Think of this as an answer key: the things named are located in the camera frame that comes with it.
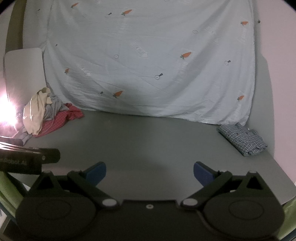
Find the green cloth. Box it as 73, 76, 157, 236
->
0, 171, 31, 219
275, 197, 296, 241

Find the bright lamp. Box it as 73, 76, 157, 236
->
0, 91, 21, 137

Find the grey garment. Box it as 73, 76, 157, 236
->
14, 94, 70, 146

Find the white pillow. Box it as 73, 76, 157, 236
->
4, 47, 47, 109

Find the cream garment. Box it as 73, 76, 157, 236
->
22, 87, 53, 136

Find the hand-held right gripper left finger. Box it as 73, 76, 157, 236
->
29, 161, 120, 210

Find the red garment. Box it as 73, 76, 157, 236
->
35, 103, 85, 138

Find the carrot print light blue blanket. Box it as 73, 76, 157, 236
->
22, 0, 256, 126

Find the folded plaid shirt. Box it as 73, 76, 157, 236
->
216, 123, 268, 156

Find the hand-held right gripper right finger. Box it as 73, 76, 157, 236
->
180, 161, 270, 210

